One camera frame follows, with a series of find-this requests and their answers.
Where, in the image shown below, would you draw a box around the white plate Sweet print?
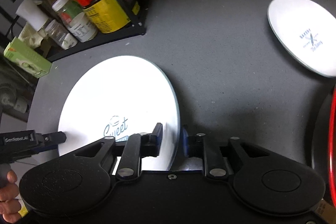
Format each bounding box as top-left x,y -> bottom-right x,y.
58,56 -> 181,170

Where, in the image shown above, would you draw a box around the red and black bowl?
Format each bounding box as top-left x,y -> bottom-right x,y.
305,83 -> 336,209

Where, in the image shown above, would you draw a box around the small white Bakery plate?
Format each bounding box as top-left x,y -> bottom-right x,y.
267,0 -> 335,78

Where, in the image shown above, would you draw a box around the person left hand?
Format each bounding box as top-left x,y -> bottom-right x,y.
1,170 -> 22,223

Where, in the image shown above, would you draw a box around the green carton box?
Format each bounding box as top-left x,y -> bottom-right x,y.
3,37 -> 52,79

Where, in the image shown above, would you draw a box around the black metal shelf rack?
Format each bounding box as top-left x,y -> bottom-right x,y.
0,0 -> 148,63

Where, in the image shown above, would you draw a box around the small clear spice jar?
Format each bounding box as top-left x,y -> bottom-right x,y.
45,20 -> 77,50

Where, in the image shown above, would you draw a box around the white lid seasoning jar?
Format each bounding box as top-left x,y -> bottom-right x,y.
52,0 -> 98,43

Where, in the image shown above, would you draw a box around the white cap oil bottle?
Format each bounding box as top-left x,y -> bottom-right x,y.
16,0 -> 50,31

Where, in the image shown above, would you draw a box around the cardboard boxes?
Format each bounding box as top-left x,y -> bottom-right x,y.
314,200 -> 336,224

